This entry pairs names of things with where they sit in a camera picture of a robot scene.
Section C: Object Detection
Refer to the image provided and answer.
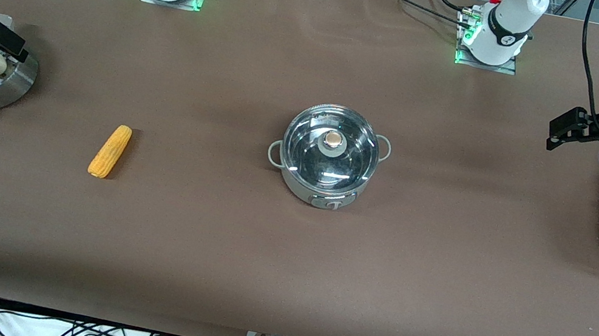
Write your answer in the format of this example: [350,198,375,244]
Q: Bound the yellow corn cob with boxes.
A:
[86,121,134,183]

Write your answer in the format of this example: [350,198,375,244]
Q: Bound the glass pot lid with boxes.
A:
[276,98,387,200]

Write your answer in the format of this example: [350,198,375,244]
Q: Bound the stainless steel cooking pot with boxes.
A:
[260,94,398,220]

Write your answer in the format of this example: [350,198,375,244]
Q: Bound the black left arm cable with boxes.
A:
[564,0,599,132]

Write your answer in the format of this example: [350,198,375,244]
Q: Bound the short black table cable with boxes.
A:
[421,0,478,16]

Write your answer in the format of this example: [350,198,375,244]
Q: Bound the long black table cable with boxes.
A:
[362,0,477,30]

